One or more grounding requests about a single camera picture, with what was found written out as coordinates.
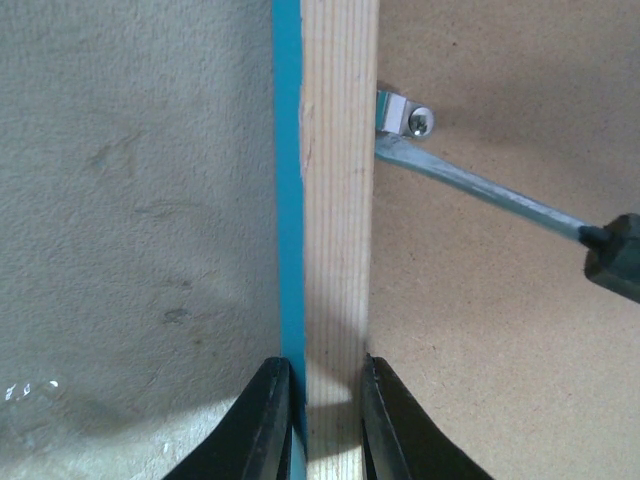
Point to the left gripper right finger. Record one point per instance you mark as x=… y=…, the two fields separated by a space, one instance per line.
x=400 y=440

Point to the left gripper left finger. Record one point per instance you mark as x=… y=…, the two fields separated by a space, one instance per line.
x=254 y=439

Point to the teal wooden picture frame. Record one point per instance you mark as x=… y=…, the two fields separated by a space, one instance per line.
x=527 y=366

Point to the yellow handled screwdriver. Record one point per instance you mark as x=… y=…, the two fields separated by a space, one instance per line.
x=612 y=260

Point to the metal frame clip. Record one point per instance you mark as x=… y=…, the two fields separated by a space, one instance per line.
x=396 y=114

